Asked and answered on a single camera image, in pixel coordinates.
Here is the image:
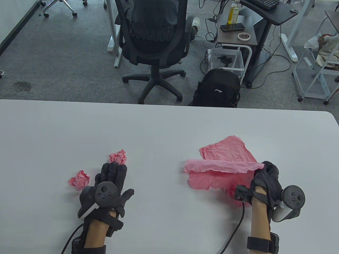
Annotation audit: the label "person's right hand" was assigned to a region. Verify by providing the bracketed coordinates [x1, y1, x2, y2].
[250, 161, 283, 210]

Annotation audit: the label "person's left hand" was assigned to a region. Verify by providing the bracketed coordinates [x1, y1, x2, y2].
[78, 162, 135, 219]

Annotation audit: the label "pink paper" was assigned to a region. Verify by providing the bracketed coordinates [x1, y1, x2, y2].
[199, 135, 259, 208]
[69, 170, 91, 191]
[109, 149, 127, 165]
[183, 159, 265, 191]

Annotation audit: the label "person's left forearm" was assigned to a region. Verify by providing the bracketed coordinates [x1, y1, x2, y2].
[83, 220, 109, 248]

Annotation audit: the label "person's right forearm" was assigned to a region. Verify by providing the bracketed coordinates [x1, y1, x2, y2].
[250, 196, 272, 240]

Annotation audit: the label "black white tracking controller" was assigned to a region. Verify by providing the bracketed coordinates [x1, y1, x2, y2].
[78, 182, 118, 219]
[272, 185, 306, 223]

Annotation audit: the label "white wheeled cart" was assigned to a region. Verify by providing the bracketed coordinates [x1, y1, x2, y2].
[293, 11, 339, 105]

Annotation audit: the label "black backpack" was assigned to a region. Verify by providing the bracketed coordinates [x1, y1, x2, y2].
[192, 68, 241, 107]

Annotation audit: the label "black clamp parts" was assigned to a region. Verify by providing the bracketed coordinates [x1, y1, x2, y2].
[217, 54, 233, 66]

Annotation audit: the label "black mesh office chair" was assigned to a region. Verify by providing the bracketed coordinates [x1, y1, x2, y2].
[114, 0, 195, 104]

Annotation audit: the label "white desk leg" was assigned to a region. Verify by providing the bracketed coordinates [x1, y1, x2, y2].
[281, 0, 311, 62]
[105, 0, 123, 68]

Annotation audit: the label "beige cloth bundle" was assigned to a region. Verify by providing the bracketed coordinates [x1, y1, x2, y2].
[304, 33, 339, 70]

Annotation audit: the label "grey white side table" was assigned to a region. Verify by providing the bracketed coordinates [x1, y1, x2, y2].
[208, 13, 258, 85]

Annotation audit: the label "black smartphone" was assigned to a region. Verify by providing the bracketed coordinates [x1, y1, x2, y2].
[220, 23, 246, 33]

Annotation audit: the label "black standing desk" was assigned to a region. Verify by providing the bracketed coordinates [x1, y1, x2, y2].
[240, 0, 299, 89]

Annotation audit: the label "clear bottle yellow liquid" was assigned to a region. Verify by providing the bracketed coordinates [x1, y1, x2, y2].
[227, 0, 241, 25]

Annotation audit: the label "silver chair base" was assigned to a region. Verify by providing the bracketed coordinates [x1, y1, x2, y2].
[40, 0, 88, 18]

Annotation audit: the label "black keyboard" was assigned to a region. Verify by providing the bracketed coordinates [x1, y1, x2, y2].
[249, 0, 280, 10]

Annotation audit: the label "black wrist camera rig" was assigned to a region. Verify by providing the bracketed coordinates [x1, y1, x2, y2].
[72, 208, 124, 254]
[234, 184, 280, 254]

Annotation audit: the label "black wrist rig cable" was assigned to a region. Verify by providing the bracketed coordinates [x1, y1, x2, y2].
[61, 224, 84, 254]
[218, 202, 245, 254]

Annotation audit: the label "black floor cable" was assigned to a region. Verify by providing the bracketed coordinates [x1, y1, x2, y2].
[248, 25, 292, 89]

